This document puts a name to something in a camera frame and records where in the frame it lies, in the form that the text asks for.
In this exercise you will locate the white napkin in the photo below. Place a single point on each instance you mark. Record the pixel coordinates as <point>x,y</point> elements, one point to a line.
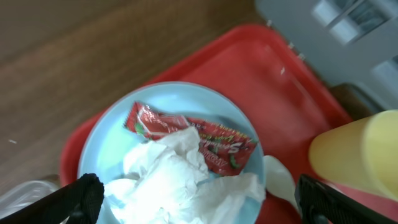
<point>167,181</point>

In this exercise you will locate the cream plastic spoon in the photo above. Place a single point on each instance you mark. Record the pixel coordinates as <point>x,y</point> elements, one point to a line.
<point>279,181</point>

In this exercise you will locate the light blue plate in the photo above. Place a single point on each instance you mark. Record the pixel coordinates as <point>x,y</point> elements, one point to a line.
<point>109,141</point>

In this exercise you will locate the grey dishwasher rack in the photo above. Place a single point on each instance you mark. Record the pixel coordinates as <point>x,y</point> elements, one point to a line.
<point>344,41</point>

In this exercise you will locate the red plastic tray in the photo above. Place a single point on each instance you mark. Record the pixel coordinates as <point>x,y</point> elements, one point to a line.
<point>253,67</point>

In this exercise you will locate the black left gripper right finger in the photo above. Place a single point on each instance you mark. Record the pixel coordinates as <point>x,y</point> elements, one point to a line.
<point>318,203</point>

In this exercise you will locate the yellow plastic cup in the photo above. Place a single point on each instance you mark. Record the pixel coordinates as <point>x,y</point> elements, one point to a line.
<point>361,155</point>

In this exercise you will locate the clear plastic bin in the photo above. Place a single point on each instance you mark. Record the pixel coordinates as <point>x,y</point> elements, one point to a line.
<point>25,194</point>

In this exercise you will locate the red snack wrapper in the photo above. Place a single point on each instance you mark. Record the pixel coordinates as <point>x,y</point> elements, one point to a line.
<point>226,151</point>

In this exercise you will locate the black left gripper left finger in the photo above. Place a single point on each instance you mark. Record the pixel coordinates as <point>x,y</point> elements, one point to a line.
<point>76,203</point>

